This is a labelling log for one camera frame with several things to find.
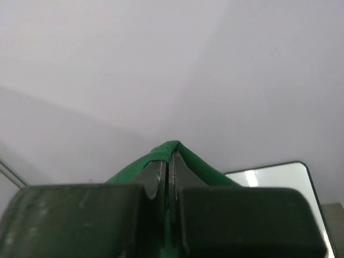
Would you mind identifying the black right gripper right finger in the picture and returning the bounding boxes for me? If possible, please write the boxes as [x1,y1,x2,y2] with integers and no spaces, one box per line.
[168,152,327,257]

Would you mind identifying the white dry-erase board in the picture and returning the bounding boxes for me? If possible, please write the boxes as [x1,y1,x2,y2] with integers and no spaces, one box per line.
[225,161,338,258]

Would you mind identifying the green t-shirt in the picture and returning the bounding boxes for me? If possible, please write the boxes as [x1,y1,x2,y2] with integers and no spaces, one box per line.
[107,140,241,257]

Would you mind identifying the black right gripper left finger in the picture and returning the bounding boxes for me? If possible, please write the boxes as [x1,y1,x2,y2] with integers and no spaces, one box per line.
[1,161,167,257]

